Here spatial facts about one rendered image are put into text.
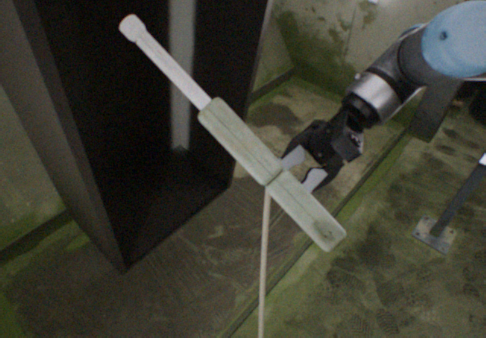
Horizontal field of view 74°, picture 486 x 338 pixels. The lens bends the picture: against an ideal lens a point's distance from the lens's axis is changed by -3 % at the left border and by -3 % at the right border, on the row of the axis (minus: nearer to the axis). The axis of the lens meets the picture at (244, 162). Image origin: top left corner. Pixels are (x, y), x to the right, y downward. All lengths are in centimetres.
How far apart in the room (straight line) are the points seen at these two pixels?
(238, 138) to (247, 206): 151
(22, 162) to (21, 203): 22
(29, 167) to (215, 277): 114
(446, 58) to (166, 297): 155
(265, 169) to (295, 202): 7
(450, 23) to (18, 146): 192
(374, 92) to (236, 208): 152
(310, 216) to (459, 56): 30
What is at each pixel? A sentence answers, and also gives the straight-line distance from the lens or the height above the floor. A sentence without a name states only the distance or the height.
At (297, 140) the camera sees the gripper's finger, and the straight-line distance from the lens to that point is 56.
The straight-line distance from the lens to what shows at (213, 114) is 50.
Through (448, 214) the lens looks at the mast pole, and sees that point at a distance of 206.
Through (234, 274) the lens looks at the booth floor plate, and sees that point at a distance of 176.
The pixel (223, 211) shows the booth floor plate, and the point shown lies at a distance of 198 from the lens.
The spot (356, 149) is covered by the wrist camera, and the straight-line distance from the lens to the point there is 49.
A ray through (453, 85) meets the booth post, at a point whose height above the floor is 50.
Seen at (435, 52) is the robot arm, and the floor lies 143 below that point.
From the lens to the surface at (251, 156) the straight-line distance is 50.
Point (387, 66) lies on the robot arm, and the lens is 60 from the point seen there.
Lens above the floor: 162
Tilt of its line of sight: 45 degrees down
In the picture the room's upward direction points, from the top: straight up
